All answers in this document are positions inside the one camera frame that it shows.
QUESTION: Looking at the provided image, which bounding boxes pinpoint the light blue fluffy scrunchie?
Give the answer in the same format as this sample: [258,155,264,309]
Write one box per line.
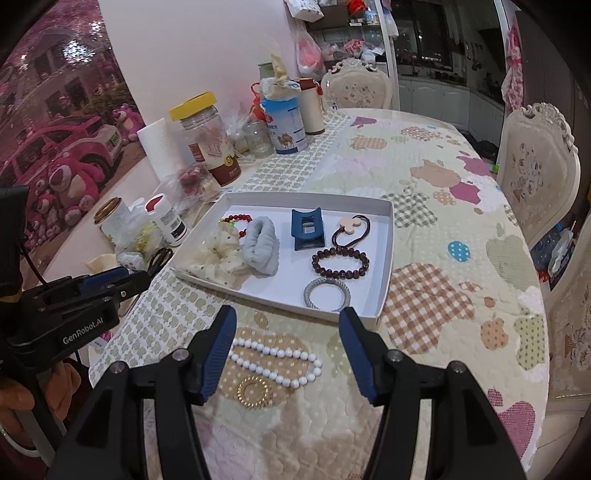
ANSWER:
[242,216,280,276]

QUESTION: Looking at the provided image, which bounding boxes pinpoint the left hand orange glove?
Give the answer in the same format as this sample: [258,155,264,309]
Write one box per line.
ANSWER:
[0,361,82,446]

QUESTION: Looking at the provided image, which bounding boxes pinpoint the far cream ornate chair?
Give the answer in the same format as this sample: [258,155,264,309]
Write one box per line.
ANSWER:
[321,58,393,110]

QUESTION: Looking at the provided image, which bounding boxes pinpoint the patchwork quilted table cover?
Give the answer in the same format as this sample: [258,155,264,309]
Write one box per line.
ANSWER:
[90,111,549,479]

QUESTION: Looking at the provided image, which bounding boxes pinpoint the white bead necklace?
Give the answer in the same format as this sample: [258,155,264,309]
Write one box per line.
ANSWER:
[227,337,325,389]

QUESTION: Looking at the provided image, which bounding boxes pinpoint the cream thread spool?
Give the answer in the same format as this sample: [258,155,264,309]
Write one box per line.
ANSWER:
[297,78,325,135]

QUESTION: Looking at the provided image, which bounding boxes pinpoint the cream dotted fabric scrunchie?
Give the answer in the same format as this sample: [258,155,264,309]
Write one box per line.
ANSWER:
[179,222,252,289]

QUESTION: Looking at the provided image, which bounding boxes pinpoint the red bead bracelet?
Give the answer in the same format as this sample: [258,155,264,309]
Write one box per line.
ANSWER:
[219,212,254,239]

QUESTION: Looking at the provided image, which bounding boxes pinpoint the black handled scissors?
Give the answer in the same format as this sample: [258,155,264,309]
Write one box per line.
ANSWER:
[147,248,174,278]

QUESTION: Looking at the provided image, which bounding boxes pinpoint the tissue pack with tissue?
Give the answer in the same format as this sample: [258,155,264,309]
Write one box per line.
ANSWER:
[259,52,301,101]

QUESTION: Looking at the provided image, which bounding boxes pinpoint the white paper towel roll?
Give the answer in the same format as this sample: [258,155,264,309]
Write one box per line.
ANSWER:
[137,118,185,181]

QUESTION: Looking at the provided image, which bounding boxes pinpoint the cream ornate chair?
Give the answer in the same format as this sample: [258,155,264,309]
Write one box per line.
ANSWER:
[549,238,590,400]
[321,58,393,110]
[497,102,581,248]

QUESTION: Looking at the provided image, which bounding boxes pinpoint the blue white milk powder can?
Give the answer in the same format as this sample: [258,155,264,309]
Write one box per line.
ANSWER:
[260,97,308,155]

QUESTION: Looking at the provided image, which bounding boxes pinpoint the small clear glass jar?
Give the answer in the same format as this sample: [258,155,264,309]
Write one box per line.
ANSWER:
[242,120,274,159]

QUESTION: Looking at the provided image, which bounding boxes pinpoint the white shallow cardboard tray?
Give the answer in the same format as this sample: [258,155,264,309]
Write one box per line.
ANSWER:
[169,192,394,330]

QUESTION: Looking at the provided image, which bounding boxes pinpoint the yellow lid plastic jar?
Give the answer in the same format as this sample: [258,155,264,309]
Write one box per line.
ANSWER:
[168,91,242,186]

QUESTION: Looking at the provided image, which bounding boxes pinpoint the flower charm black hair tie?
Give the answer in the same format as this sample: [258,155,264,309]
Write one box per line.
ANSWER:
[330,213,373,249]

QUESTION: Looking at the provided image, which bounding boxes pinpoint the white bottle red cap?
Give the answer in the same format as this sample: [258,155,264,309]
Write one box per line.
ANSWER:
[144,193,187,247]

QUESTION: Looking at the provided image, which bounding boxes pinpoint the dark brown bead bracelet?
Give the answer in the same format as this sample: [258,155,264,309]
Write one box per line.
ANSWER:
[310,245,372,281]

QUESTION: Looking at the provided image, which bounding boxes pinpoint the pink bear wall poster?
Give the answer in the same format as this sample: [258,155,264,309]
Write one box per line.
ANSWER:
[1,1,145,283]

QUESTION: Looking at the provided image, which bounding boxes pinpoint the dark blue hair claw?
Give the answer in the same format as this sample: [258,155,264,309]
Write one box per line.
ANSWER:
[291,208,325,251]

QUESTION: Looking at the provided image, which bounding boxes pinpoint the gold coil hair tie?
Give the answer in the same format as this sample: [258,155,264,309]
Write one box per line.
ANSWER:
[235,374,273,410]

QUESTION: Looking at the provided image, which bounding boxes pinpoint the red item in plastic bag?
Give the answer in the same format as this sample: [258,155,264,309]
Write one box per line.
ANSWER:
[156,164,221,211]

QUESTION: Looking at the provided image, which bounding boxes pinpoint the gold lid glass jar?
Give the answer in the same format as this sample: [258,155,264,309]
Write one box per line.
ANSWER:
[93,197,131,246]

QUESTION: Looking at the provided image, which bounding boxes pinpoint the grey coil hair tie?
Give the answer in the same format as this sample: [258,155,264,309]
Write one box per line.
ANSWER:
[303,276,352,313]

